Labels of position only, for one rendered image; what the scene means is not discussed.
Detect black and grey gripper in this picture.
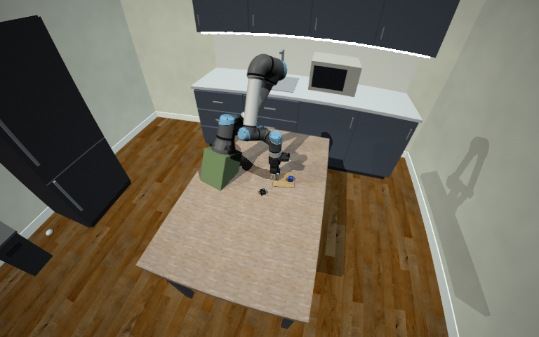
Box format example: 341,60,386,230
268,150,290,180

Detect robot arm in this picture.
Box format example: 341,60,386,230
212,54,287,154

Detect tan flat mat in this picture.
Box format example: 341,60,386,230
273,171,295,188

